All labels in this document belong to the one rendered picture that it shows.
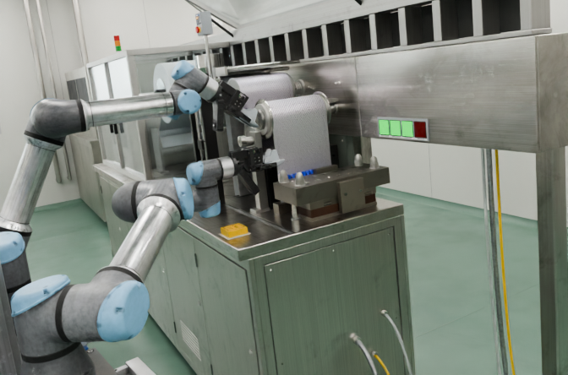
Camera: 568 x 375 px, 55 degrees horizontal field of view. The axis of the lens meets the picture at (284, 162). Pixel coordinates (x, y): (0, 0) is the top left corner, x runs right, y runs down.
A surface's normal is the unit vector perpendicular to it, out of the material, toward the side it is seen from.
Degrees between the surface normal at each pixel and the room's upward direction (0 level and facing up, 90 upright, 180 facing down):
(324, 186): 90
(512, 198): 90
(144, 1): 90
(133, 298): 93
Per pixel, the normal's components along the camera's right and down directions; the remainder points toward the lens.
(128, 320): 0.96, -0.02
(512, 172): -0.87, 0.18
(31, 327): -0.15, 0.18
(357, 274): 0.48, 0.10
